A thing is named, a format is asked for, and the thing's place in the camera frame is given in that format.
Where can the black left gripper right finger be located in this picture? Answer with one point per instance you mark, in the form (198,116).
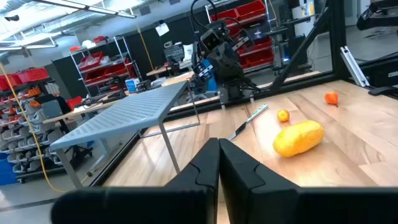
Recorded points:
(264,205)

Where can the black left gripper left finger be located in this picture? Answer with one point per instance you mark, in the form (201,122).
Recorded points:
(186,202)

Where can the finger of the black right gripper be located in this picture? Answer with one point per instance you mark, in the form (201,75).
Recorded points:
(204,70)
(242,44)

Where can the large yellow oblong fruit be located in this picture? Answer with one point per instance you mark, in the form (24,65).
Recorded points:
(298,138)

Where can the round yellow-orange peach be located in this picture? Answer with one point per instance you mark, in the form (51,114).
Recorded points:
(283,115)

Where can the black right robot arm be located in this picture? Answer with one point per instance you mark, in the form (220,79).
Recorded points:
(234,90)

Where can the rack of red bins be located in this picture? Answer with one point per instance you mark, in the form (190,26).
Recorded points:
(248,11)

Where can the white paper sheet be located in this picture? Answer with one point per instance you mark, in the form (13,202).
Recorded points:
(161,29)

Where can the grey perforated metal riser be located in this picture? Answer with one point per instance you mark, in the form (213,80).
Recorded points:
(130,112)

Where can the orange-red pear with stem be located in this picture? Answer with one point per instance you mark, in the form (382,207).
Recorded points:
(331,98)

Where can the long ceiling lamp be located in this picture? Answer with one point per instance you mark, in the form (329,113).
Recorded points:
(102,12)

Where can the storage rack with small bins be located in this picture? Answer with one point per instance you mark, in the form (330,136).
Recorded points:
(31,137)

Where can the blue storage bin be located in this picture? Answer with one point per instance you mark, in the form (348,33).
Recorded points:
(6,171)

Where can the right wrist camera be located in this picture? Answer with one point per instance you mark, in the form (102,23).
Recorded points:
(211,40)

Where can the silver aluminium bracket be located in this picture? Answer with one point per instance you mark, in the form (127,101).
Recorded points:
(354,67)

